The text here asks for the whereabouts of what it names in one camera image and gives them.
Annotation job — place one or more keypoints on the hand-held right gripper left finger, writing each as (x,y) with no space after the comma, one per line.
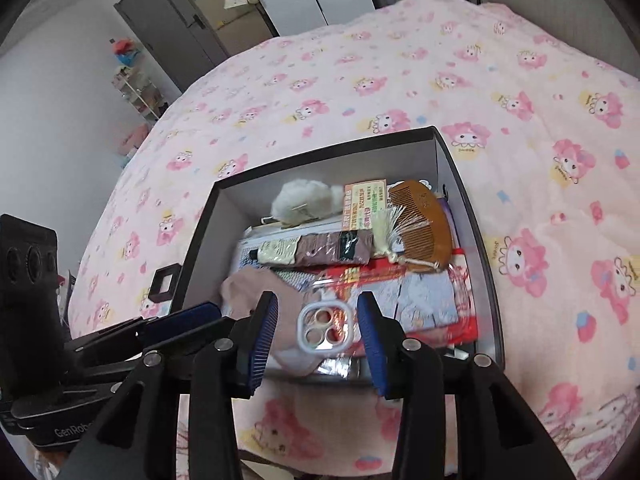
(262,345)

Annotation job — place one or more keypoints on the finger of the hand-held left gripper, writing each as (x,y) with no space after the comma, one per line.
(185,317)
(200,335)

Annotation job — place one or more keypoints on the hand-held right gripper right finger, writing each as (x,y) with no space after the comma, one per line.
(375,345)

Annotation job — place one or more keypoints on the clear printed phone case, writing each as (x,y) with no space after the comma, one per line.
(430,300)

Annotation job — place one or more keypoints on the hand cream tube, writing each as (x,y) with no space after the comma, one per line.
(320,250)

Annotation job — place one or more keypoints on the brown wooden comb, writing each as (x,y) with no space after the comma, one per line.
(425,230)

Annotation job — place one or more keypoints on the black cardboard box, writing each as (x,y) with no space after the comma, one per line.
(240,200)

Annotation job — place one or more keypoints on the yellow card packet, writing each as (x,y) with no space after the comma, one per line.
(365,200)

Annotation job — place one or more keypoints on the white fluffy pompom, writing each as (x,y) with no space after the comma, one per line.
(300,200)

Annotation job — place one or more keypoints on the small black square box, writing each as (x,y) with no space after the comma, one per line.
(156,285)

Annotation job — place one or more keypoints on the red and white packet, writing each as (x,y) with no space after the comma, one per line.
(360,275)

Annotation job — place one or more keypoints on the pink floor cushion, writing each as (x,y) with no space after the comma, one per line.
(134,139)

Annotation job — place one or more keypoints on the white shelf rack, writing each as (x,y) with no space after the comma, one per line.
(140,92)

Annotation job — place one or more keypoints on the red and blue plush toy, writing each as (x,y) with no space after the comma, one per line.
(125,50)

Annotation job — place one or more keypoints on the pink printed blanket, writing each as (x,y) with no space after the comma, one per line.
(350,60)

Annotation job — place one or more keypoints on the grey door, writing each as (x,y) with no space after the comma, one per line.
(165,20)

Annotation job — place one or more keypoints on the brown cardboard carton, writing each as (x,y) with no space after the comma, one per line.
(225,20)

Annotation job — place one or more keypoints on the beige padded headboard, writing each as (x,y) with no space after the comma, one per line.
(560,5)

